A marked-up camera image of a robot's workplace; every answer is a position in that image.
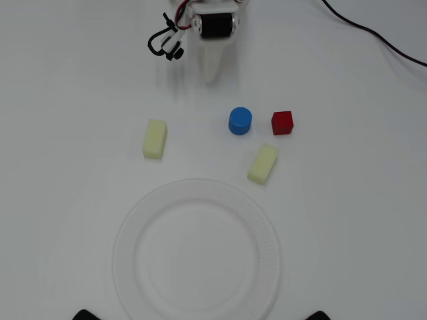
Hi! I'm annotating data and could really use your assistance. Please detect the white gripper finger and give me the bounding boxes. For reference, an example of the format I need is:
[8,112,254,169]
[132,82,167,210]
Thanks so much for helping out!
[199,38,234,84]

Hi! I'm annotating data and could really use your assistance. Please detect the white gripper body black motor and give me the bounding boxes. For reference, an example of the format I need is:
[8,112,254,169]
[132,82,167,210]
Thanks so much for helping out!
[187,0,250,45]

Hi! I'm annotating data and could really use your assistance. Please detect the blue cylinder block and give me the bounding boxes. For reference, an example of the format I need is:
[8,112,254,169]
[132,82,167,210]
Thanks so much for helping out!
[228,106,254,137]

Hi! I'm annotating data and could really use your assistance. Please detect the red cube block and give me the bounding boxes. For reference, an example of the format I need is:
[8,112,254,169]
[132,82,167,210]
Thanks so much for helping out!
[270,111,295,136]

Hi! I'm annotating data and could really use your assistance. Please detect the pale yellow foam block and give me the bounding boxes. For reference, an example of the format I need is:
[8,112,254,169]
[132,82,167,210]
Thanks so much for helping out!
[247,143,279,185]
[142,119,168,160]

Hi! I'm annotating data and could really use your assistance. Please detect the white plastic plate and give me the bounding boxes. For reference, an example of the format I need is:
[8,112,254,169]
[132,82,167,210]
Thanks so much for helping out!
[111,178,282,320]

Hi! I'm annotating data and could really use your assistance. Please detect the black stand foot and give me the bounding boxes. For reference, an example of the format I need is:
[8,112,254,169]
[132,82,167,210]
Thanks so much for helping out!
[305,310,336,320]
[72,309,101,320]

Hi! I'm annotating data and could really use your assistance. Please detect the red white motor wires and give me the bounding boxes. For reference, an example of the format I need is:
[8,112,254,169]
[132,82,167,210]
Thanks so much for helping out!
[172,0,193,31]

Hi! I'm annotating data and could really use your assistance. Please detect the black camera cable loop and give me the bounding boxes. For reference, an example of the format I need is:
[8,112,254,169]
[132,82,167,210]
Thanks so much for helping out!
[147,12,175,57]

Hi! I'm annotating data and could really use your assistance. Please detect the long black cable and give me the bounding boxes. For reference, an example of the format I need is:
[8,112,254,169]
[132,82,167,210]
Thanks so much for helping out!
[321,0,427,67]

